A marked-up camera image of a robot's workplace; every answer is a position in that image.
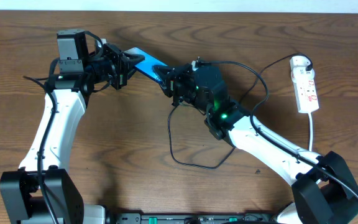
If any white power strip cord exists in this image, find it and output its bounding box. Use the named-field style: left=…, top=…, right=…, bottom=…
left=308, top=112, right=314, bottom=153

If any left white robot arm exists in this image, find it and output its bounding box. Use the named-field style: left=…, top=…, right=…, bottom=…
left=0, top=38, right=145, bottom=223

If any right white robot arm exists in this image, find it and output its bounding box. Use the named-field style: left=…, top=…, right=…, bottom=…
left=152, top=62, right=358, bottom=224

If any blue Samsung smartphone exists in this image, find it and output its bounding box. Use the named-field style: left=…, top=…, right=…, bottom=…
left=125, top=47, right=166, bottom=83

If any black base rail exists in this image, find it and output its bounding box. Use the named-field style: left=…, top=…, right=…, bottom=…
left=106, top=213, right=277, bottom=224

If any white power strip socket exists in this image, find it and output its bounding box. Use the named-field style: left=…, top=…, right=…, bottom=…
left=290, top=55, right=319, bottom=114

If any black USB charging cable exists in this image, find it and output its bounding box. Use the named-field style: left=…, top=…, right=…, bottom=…
left=167, top=52, right=314, bottom=170

